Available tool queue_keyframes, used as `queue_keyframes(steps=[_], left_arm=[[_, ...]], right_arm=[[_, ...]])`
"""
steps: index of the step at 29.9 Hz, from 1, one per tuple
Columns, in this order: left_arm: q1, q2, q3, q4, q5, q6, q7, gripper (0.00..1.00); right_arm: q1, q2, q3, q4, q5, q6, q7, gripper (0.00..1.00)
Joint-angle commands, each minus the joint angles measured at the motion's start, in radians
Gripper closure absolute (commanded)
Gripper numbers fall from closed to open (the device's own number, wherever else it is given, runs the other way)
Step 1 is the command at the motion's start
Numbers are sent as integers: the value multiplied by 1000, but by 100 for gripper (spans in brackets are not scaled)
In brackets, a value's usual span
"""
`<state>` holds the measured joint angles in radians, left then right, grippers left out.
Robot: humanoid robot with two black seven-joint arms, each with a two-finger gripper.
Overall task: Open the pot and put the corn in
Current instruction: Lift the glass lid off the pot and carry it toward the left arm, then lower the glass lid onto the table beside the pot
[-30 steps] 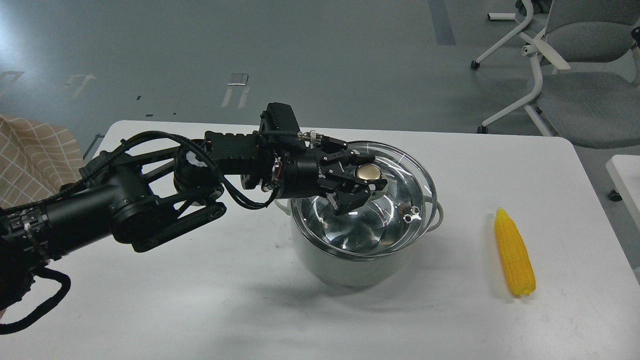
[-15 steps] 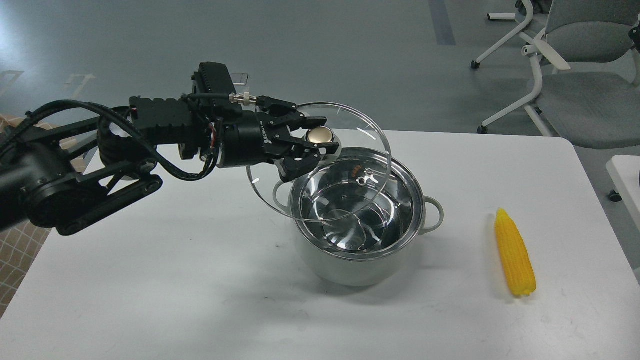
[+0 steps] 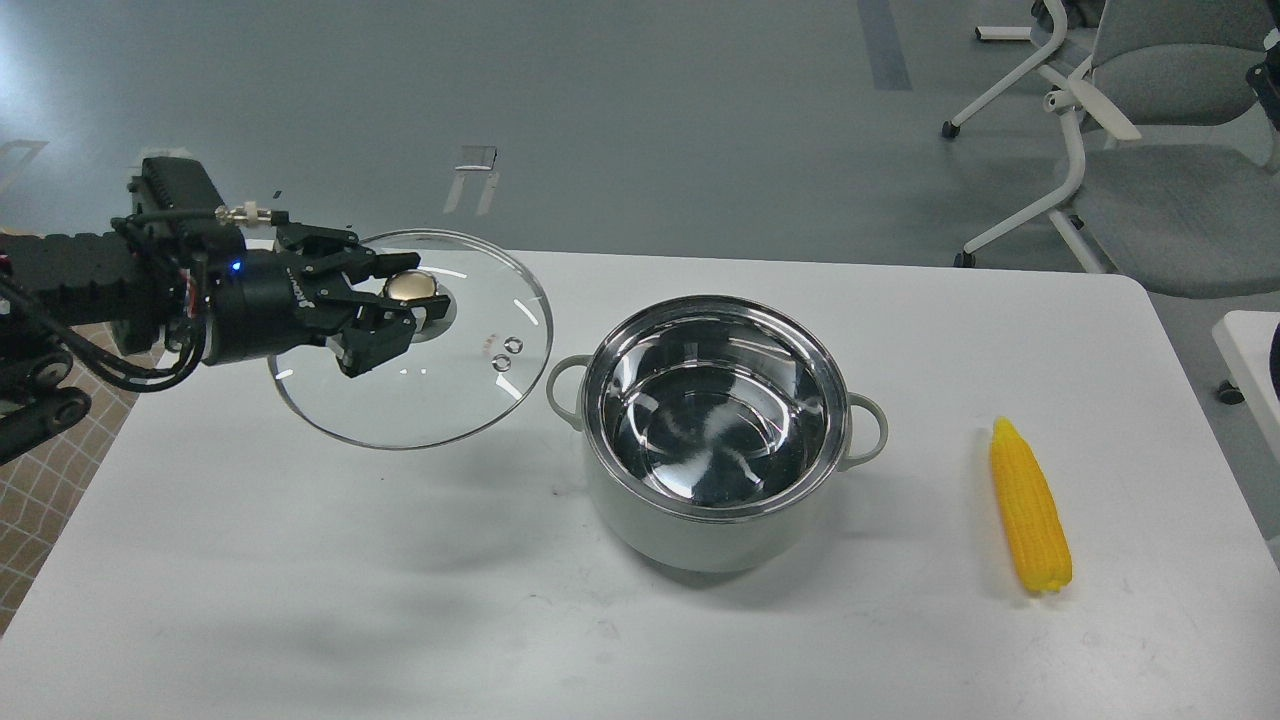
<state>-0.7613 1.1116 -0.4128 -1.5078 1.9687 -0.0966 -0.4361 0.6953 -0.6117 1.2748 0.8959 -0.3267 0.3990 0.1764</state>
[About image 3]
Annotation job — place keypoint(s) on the white side table edge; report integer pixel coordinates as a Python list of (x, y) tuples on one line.
[(1246, 340)]

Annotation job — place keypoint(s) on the grey white office chair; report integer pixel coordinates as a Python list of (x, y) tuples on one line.
[(1189, 220)]

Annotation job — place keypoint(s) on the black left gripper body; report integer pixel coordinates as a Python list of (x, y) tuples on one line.
[(268, 301)]

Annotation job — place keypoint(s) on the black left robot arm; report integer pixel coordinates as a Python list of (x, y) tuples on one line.
[(186, 279)]

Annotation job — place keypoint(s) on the glass pot lid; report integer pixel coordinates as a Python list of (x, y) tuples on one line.
[(458, 374)]

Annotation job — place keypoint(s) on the yellow corn cob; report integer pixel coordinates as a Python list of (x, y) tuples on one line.
[(1033, 531)]

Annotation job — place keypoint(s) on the grey steel cooking pot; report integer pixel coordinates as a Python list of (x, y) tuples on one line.
[(710, 425)]

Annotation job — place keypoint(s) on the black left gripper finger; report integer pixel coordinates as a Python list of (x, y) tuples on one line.
[(341, 258), (381, 328)]

